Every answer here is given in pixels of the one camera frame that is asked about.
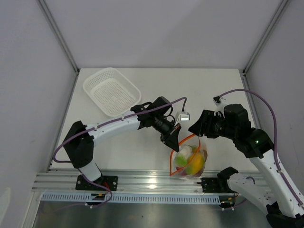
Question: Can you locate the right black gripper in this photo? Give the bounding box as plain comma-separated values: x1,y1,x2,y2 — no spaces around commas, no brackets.
188,110,237,140

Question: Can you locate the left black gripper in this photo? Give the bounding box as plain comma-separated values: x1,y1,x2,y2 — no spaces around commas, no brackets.
152,114,181,152

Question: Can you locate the white cauliflower with leaves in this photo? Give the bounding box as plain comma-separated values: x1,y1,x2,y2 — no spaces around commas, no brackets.
174,145,197,167

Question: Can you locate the clear zip top bag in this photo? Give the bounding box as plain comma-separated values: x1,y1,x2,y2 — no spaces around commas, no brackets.
169,134,208,180

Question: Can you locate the green yellow mango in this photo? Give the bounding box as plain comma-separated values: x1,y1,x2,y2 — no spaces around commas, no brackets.
186,152,205,175

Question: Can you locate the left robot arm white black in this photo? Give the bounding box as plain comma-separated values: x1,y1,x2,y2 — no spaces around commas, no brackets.
63,96,181,190

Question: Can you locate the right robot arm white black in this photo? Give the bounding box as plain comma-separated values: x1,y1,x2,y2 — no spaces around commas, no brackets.
189,104,304,228

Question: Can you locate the white perforated plastic basket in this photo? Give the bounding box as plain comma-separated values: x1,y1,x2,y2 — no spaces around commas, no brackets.
83,67,142,117

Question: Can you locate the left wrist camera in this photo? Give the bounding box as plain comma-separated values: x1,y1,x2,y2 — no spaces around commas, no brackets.
176,112,190,123

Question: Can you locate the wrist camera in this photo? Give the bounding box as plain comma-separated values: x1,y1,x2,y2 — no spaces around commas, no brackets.
176,112,190,123
213,96,227,112

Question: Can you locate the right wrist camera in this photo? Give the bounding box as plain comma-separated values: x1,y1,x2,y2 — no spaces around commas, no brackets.
213,96,227,112

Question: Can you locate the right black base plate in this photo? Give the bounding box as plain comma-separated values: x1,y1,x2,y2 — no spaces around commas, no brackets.
197,177,231,193

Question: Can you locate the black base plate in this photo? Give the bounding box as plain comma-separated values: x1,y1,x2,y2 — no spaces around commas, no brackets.
197,177,231,193
75,175,118,191

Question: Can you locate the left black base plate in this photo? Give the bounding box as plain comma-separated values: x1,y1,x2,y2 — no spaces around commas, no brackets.
75,175,118,191

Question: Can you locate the white slotted cable duct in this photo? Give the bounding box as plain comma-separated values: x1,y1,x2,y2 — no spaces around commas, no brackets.
41,192,232,205

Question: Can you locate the aluminium mounting rail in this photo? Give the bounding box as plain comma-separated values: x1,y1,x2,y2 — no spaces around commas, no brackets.
32,169,269,193

